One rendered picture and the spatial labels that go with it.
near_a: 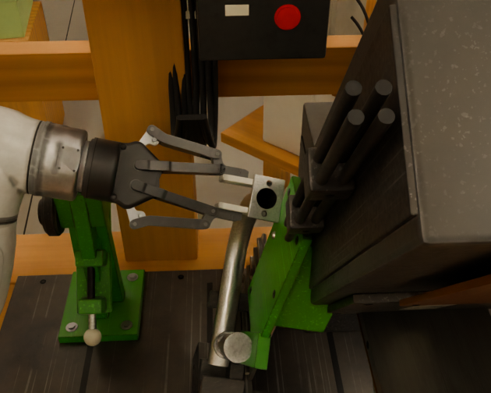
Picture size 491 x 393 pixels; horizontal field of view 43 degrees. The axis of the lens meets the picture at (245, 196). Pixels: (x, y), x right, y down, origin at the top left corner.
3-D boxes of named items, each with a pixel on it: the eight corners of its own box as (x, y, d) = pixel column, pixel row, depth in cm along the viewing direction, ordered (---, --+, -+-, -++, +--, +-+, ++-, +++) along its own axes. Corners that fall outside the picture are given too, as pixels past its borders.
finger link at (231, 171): (206, 173, 80) (210, 150, 80) (245, 180, 81) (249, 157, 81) (209, 171, 78) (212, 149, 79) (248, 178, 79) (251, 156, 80)
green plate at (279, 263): (312, 365, 81) (373, 249, 69) (250, 357, 80) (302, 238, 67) (301, 298, 90) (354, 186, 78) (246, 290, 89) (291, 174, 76)
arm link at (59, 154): (40, 113, 71) (93, 123, 72) (47, 128, 80) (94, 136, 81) (23, 191, 70) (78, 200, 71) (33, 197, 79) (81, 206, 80)
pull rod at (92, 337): (101, 349, 98) (96, 325, 94) (83, 350, 98) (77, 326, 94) (106, 322, 102) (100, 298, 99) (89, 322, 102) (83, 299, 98)
